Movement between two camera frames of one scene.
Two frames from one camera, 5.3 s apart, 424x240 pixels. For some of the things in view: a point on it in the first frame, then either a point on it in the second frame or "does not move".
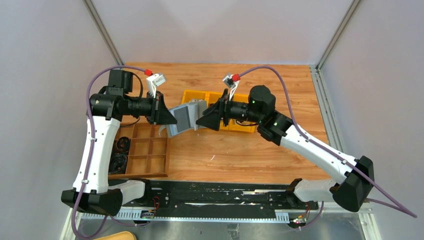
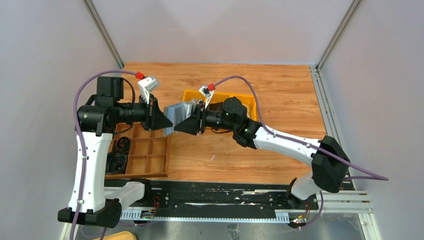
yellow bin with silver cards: (192, 95) does not move
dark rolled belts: (118, 162) does not move
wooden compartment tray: (148, 156) does not move
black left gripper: (159, 114) to (154, 118)
